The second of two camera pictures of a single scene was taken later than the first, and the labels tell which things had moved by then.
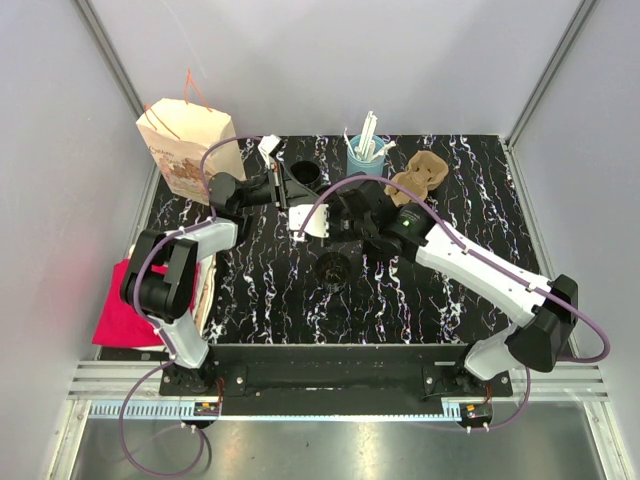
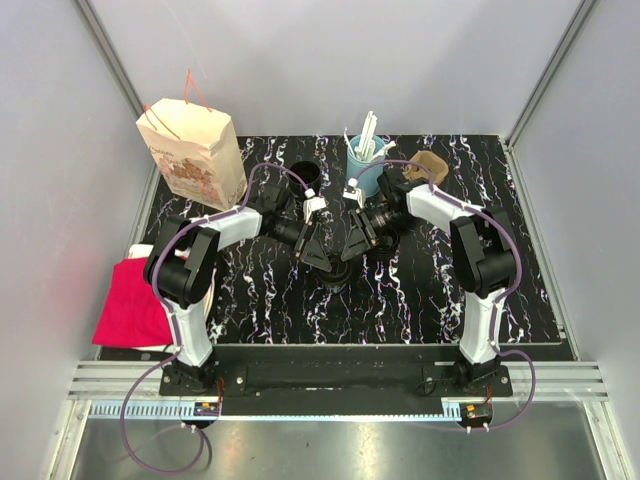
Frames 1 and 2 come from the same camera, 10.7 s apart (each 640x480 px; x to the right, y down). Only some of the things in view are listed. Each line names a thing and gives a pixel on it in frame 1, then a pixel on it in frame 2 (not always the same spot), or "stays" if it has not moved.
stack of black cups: x=305 y=171 stays
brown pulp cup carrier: x=425 y=171 stays
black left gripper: x=287 y=192 -> x=310 y=251
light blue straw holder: x=356 y=166 stays
